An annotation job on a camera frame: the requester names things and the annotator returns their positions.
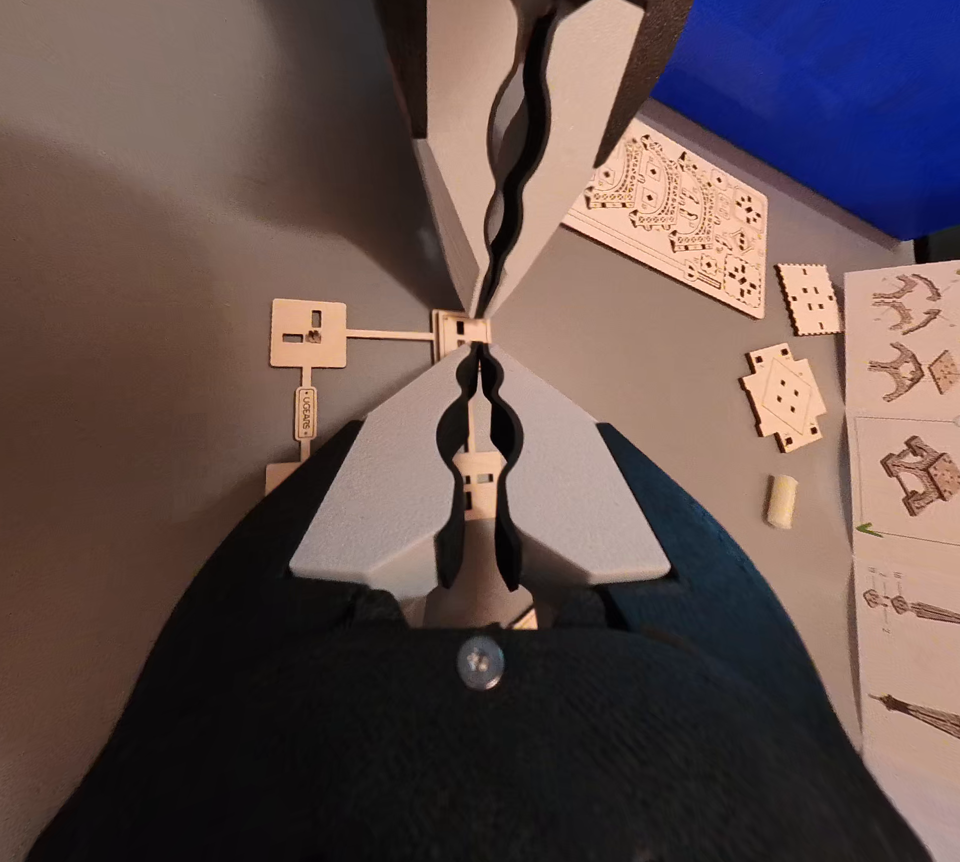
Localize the pale wax cylinder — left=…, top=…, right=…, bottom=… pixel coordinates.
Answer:
left=763, top=473, right=798, bottom=529

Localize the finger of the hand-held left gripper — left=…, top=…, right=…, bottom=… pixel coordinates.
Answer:
left=414, top=0, right=570, bottom=318
left=480, top=0, right=650, bottom=319

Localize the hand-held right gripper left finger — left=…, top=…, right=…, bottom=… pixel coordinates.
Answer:
left=288, top=342, right=481, bottom=593

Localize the laser-cut wooden puzzle sheet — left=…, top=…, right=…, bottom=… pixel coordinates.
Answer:
left=561, top=118, right=770, bottom=319

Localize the white assembly instruction sheet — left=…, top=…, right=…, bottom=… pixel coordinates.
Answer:
left=842, top=260, right=960, bottom=862

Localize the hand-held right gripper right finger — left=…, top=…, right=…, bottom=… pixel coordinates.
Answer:
left=478, top=343, right=671, bottom=592

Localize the toothed wooden square panel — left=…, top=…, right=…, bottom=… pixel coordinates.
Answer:
left=774, top=262, right=841, bottom=340

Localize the cross-shaped wooden panel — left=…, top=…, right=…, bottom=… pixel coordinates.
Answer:
left=741, top=342, right=828, bottom=456

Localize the wooden frame with four squares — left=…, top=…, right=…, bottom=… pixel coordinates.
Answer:
left=266, top=298, right=502, bottom=522

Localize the blue plastic bin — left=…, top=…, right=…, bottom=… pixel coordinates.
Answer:
left=647, top=0, right=960, bottom=242

